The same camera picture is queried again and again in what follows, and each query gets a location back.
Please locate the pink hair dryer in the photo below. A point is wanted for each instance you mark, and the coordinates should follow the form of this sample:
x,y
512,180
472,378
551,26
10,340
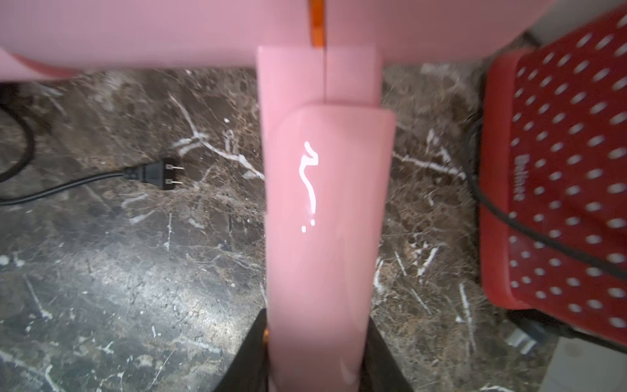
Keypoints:
x,y
327,142

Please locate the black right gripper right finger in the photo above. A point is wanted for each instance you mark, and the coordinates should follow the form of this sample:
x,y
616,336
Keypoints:
x,y
379,371

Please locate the red polka dot toaster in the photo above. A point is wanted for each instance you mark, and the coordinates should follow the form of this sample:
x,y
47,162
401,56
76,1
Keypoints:
x,y
553,158

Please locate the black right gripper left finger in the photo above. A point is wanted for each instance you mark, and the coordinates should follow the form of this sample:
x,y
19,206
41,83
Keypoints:
x,y
245,357

